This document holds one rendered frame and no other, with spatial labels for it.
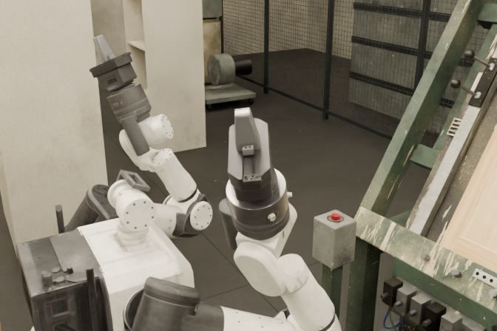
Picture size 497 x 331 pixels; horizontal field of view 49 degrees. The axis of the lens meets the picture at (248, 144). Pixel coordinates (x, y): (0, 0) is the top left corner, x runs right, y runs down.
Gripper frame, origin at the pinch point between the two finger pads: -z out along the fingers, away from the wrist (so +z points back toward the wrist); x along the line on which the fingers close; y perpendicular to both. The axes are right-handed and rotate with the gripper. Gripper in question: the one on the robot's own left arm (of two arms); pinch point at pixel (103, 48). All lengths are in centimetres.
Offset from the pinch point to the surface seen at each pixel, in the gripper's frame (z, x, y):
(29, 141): 26, -194, -94
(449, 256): 111, 33, -74
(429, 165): 90, 25, -109
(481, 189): 96, 46, -93
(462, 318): 127, 36, -60
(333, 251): 100, -5, -66
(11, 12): -43, -166, -104
